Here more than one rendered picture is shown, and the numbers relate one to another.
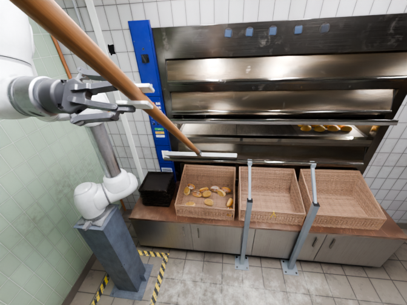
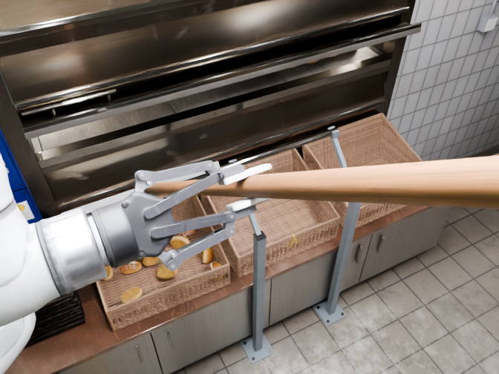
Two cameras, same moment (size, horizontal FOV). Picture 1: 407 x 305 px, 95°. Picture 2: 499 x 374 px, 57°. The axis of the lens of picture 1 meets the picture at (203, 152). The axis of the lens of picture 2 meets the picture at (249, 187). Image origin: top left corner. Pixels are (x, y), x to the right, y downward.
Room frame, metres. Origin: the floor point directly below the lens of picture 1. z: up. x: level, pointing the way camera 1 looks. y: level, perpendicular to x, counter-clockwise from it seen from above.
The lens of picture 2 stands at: (0.05, 0.40, 2.39)
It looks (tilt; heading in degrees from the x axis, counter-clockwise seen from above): 44 degrees down; 324
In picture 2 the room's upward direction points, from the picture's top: straight up
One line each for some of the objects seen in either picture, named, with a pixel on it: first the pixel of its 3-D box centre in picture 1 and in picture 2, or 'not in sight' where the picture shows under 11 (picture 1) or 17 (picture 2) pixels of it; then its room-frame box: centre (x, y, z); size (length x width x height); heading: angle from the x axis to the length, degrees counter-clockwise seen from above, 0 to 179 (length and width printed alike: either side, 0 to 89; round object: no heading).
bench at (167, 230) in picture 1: (250, 221); (246, 270); (1.28, -0.47, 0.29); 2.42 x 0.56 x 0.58; 81
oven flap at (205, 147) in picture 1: (265, 152); (238, 130); (1.54, -0.62, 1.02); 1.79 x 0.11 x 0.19; 81
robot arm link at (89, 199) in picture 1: (89, 198); not in sight; (0.90, 0.77, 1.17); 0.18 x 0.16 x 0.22; 123
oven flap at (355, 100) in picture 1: (274, 100); (237, 28); (1.54, -0.62, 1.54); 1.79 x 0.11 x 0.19; 81
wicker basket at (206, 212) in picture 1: (207, 190); (154, 249); (1.36, -0.02, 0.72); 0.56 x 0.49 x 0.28; 80
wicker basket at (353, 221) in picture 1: (335, 196); (365, 168); (1.19, -1.21, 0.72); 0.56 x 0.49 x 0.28; 82
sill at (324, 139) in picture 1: (267, 138); (236, 103); (1.57, -0.63, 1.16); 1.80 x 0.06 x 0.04; 81
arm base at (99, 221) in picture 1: (94, 215); not in sight; (0.87, 0.78, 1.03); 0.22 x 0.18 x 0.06; 171
